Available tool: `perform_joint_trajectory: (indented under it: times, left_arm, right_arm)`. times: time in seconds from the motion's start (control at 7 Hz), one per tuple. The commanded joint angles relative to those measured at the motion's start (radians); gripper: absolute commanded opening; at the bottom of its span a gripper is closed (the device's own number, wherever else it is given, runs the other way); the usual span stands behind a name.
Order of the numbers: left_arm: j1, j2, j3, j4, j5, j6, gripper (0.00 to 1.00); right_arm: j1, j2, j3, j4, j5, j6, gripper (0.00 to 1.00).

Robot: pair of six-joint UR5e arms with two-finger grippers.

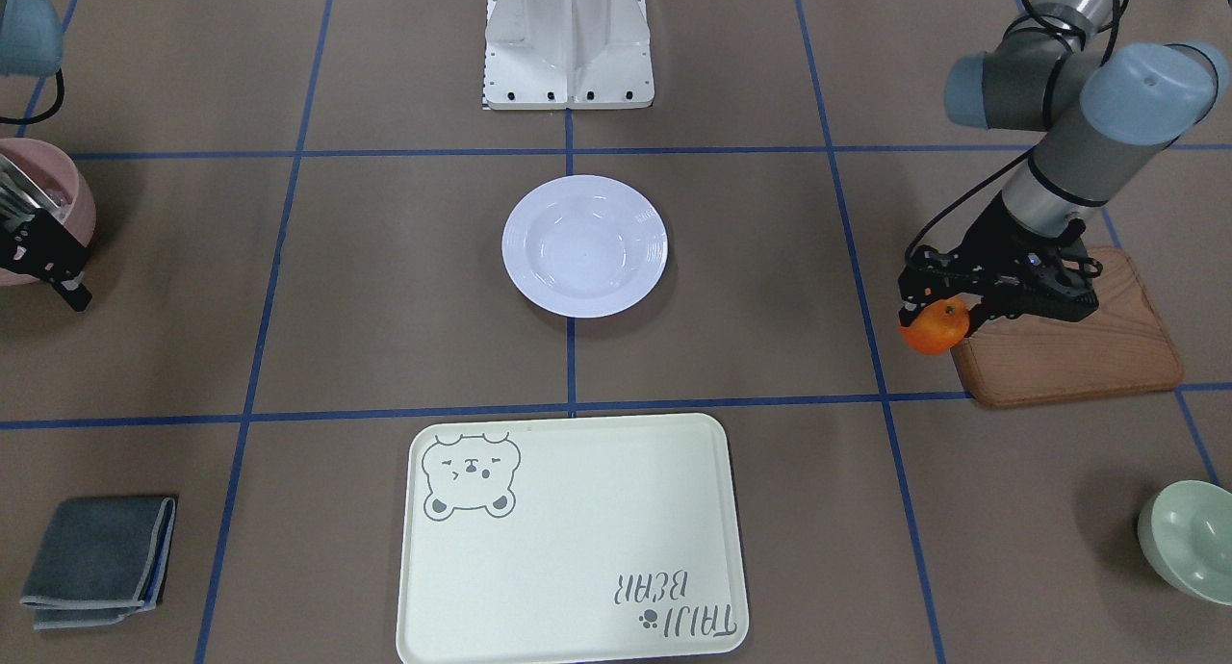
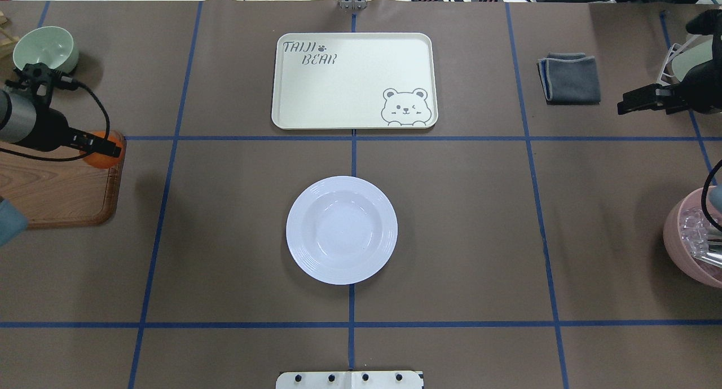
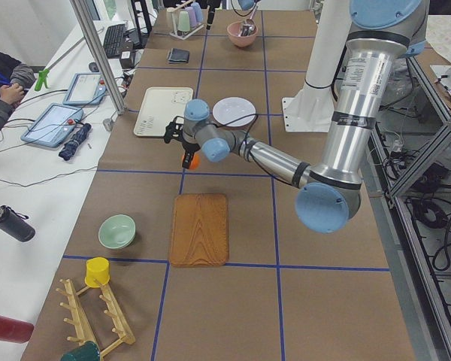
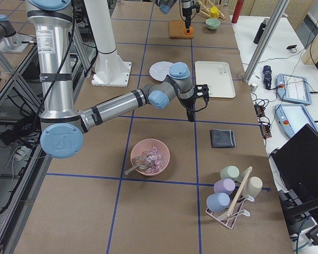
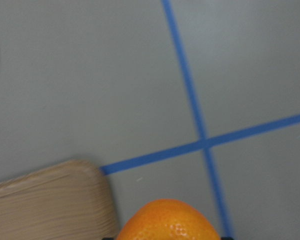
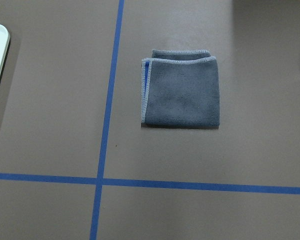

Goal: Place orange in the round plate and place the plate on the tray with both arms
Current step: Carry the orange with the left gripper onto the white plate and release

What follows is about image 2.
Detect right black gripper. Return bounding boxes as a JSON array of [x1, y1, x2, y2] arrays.
[[617, 83, 691, 115]]

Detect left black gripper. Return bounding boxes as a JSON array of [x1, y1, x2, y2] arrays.
[[67, 129, 123, 158]]

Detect orange fruit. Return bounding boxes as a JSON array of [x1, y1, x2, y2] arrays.
[[81, 130, 126, 170]]

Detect white round plate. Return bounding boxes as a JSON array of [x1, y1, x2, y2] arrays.
[[285, 176, 399, 285]]

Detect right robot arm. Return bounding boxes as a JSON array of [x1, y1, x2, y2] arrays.
[[617, 9, 721, 115]]

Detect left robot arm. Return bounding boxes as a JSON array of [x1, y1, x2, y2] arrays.
[[2, 91, 125, 245]]

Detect cream bear tray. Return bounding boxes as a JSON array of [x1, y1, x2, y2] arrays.
[[271, 32, 439, 130]]

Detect pale green cup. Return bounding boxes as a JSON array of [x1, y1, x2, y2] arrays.
[[671, 36, 712, 82]]

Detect wooden cutting board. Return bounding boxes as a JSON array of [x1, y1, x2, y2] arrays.
[[1, 152, 125, 229]]

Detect green bowl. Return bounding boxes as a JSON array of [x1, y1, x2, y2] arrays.
[[11, 26, 80, 74]]

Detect folded grey cloth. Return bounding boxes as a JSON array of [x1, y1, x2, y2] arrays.
[[537, 52, 601, 105]]

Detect pink bowl with ice cubes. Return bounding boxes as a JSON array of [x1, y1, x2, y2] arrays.
[[663, 188, 721, 289]]

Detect metal tongs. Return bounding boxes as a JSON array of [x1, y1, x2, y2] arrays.
[[689, 239, 721, 268]]

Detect white mounting plate with bolts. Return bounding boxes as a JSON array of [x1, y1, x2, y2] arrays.
[[275, 370, 425, 388]]

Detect white wire cup rack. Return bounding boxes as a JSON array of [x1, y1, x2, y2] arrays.
[[658, 35, 721, 114]]

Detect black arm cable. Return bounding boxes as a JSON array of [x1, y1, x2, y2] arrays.
[[0, 76, 112, 163]]

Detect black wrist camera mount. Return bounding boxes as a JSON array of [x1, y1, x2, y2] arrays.
[[5, 63, 80, 108]]

